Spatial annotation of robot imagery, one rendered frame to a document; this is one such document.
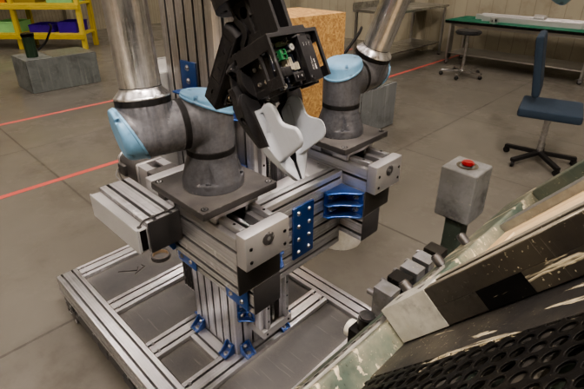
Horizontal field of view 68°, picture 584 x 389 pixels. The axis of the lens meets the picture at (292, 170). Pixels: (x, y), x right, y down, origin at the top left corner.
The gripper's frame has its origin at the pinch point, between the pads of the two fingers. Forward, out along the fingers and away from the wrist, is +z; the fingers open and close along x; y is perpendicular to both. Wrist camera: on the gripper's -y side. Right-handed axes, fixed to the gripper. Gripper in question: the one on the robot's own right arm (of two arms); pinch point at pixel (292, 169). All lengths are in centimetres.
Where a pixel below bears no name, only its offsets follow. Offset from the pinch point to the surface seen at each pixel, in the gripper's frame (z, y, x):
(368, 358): 38.5, -17.0, 16.7
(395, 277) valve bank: 43, -37, 53
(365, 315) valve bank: 42, -33, 34
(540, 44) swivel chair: -1, -79, 339
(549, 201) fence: 32, -3, 74
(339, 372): 37.0, -17.8, 10.1
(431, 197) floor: 76, -139, 232
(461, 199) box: 35, -35, 93
